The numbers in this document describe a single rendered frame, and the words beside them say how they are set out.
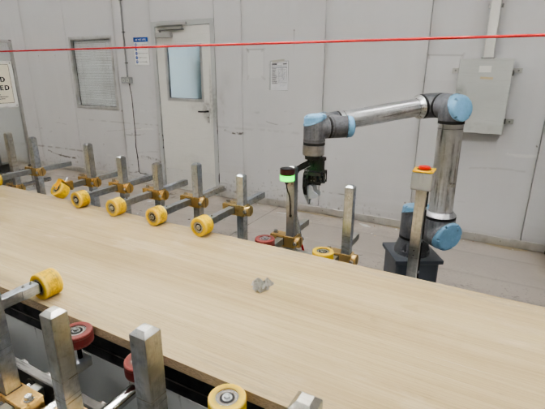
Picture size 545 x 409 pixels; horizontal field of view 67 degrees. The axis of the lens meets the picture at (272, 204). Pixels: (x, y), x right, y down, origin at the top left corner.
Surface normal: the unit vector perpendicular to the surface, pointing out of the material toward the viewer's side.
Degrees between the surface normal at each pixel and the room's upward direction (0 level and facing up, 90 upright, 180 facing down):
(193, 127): 90
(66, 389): 90
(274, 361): 0
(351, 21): 90
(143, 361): 90
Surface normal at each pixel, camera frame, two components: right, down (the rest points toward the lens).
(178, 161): -0.48, 0.27
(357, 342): 0.00, -0.95
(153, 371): 0.88, 0.15
